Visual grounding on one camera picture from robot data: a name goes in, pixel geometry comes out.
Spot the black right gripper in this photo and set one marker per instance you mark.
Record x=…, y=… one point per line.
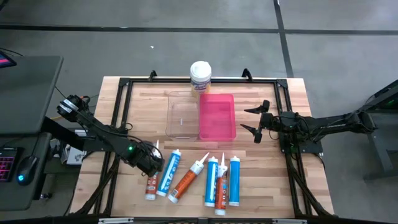
x=270, y=122

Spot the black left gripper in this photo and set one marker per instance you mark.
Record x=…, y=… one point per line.
x=149, y=158

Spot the blue silicone tube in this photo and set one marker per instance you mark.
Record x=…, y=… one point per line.
x=211, y=183
x=234, y=183
x=168, y=174

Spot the orange sealant tube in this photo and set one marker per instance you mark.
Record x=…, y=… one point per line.
x=221, y=193
x=151, y=188
x=185, y=183

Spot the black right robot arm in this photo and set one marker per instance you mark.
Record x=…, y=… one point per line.
x=335, y=123

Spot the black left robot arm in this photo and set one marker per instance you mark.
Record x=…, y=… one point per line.
x=102, y=133

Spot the Lysol wipes canister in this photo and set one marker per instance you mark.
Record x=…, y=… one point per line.
x=200, y=73

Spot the pink plastic bin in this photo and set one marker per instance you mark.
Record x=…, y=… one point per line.
x=217, y=118

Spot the clear plastic bin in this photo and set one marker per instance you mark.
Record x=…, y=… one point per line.
x=182, y=109

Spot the small white box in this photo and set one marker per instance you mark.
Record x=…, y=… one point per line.
x=75, y=157

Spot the black metal stand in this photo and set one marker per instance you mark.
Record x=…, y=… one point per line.
x=381, y=155

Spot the black desk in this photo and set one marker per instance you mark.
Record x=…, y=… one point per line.
x=31, y=199

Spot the black computer mouse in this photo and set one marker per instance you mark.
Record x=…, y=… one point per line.
x=27, y=169

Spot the backlit keyboard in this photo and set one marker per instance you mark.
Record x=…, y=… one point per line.
x=7, y=165

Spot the dark grey desk shelf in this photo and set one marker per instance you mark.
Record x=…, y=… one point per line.
x=28, y=93

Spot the black frame clamp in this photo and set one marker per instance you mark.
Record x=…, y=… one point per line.
x=247, y=74
x=152, y=75

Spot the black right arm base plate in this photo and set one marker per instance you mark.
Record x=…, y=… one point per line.
x=311, y=147

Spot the silver bracket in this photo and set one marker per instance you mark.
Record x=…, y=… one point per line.
x=115, y=221
x=289, y=221

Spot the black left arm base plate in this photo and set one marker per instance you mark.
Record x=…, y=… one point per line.
x=93, y=147

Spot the black aluminium table frame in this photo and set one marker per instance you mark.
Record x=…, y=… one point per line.
x=140, y=81

